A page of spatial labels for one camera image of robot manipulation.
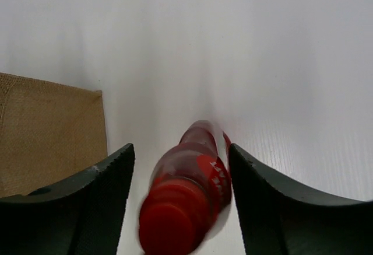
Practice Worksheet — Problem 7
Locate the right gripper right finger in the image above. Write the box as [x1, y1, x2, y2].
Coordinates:
[229, 144, 372, 254]

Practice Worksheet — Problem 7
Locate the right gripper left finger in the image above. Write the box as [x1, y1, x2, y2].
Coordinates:
[1, 144, 135, 254]

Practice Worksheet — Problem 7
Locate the red bottle red cap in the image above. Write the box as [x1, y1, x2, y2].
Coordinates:
[139, 120, 232, 254]

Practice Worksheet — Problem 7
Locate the burlap watermelon print bag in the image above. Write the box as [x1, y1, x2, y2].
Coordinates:
[1, 73, 107, 197]

